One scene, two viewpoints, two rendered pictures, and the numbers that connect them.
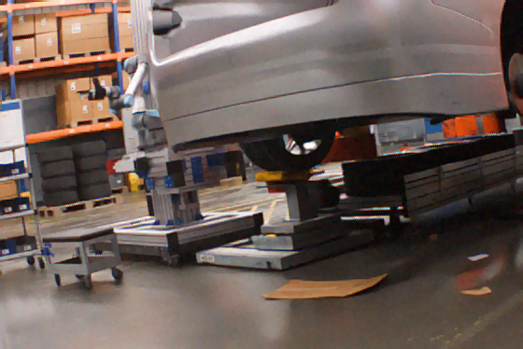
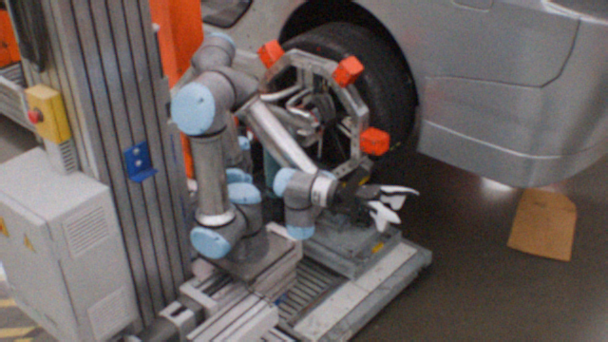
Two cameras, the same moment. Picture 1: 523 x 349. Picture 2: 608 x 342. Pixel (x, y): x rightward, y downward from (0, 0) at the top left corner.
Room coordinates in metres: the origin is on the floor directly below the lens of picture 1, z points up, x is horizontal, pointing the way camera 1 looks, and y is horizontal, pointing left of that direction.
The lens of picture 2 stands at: (4.99, 2.32, 2.18)
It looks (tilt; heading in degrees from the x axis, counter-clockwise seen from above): 33 degrees down; 262
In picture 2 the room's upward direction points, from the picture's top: 2 degrees counter-clockwise
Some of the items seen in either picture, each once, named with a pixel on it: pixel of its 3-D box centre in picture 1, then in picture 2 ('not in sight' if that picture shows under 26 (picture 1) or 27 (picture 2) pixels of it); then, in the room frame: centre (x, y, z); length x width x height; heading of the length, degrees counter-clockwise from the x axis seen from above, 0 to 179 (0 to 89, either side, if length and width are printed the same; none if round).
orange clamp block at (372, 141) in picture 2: not in sight; (373, 142); (4.41, 0.15, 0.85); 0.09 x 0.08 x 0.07; 129
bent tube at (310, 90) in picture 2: not in sight; (309, 96); (4.64, 0.07, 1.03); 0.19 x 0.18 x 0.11; 39
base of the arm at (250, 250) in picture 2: (157, 135); (244, 236); (4.95, 0.66, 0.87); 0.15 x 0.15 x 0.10
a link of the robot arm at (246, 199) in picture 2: (154, 118); (240, 207); (4.96, 0.67, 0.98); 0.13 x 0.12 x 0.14; 56
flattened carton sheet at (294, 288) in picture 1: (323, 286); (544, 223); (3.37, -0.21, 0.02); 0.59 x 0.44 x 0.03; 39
